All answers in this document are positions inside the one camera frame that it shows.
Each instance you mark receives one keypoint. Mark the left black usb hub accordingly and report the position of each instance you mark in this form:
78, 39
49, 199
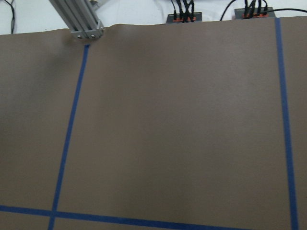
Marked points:
182, 18

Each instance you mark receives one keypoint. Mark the black usb hub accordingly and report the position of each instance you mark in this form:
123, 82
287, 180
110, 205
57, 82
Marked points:
239, 13
182, 18

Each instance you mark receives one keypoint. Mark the right black usb hub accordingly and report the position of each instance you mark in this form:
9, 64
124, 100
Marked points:
239, 13

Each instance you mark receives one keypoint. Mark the aluminium frame post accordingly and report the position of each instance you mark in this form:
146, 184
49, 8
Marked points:
80, 16

